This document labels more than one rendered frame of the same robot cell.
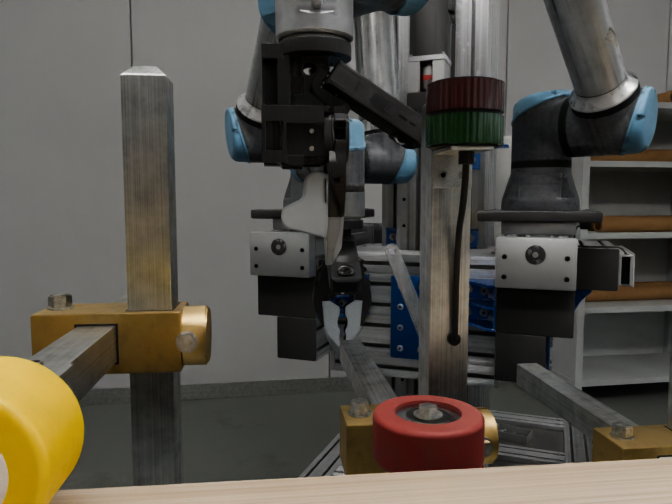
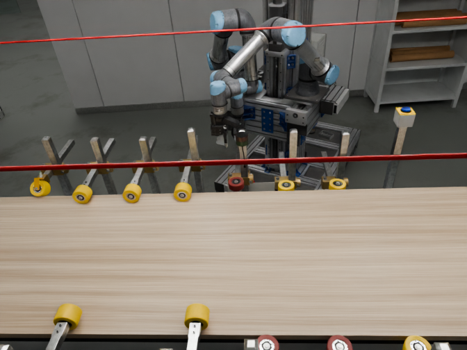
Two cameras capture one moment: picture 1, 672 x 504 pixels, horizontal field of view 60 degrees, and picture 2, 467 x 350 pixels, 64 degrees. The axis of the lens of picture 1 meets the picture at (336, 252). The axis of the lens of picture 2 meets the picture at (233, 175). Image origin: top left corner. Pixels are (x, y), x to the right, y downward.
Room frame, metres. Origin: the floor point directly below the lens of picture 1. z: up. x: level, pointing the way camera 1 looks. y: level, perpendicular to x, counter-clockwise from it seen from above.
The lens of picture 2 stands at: (-1.04, -0.36, 2.06)
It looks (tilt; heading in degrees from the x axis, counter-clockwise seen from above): 37 degrees down; 12
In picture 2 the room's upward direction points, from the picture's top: 5 degrees counter-clockwise
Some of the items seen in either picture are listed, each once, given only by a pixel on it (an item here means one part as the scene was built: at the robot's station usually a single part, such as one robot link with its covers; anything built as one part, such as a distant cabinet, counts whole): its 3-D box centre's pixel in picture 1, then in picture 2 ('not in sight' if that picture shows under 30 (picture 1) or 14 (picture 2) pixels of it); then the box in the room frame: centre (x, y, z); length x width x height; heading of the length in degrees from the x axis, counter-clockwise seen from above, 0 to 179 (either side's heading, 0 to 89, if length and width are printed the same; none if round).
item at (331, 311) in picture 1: (330, 324); not in sight; (0.92, 0.01, 0.86); 0.06 x 0.03 x 0.09; 6
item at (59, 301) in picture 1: (60, 301); not in sight; (0.48, 0.23, 0.98); 0.02 x 0.02 x 0.01
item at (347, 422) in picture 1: (417, 439); (240, 179); (0.51, -0.07, 0.84); 0.14 x 0.06 x 0.05; 96
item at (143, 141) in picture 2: not in sight; (151, 175); (0.46, 0.40, 0.89); 0.04 x 0.04 x 0.48; 6
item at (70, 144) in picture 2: not in sight; (59, 158); (0.49, 0.95, 0.94); 0.37 x 0.03 x 0.03; 6
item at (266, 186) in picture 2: not in sight; (251, 189); (0.54, -0.12, 0.75); 0.26 x 0.01 x 0.10; 96
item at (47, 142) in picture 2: not in sight; (61, 174); (0.40, 0.90, 0.91); 0.04 x 0.04 x 0.48; 6
